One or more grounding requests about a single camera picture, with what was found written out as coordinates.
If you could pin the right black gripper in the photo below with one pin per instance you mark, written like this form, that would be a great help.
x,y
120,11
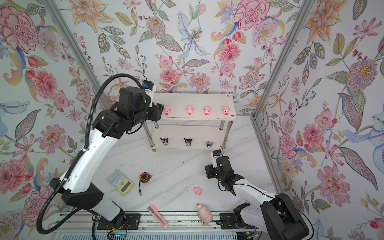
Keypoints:
x,y
209,171

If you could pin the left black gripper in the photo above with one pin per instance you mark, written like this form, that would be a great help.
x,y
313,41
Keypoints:
x,y
158,111

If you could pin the pink pig toy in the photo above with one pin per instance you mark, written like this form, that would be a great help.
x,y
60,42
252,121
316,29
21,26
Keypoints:
x,y
226,110
197,191
207,111

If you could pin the pink toy cluster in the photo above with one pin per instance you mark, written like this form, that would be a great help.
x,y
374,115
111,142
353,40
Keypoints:
x,y
167,111

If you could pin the Kuromi figure black purple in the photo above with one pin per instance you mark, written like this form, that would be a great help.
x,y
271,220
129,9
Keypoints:
x,y
165,141

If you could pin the small pink toy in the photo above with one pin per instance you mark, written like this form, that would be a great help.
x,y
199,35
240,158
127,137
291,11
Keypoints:
x,y
190,110

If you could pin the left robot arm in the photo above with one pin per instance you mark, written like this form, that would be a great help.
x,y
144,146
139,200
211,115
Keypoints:
x,y
75,186

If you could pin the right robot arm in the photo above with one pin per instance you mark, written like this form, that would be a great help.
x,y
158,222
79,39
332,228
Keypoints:
x,y
275,215

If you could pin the white two-tier shelf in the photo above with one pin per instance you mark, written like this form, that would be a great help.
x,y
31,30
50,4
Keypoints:
x,y
199,122

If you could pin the pink glue bottle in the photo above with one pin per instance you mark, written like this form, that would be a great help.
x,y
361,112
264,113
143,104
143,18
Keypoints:
x,y
204,214

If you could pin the orange black tape measure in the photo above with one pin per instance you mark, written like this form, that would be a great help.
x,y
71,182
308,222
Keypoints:
x,y
144,178

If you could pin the pink utility knife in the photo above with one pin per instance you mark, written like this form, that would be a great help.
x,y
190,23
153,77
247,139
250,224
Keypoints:
x,y
156,214

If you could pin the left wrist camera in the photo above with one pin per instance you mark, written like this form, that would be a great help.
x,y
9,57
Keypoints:
x,y
150,89

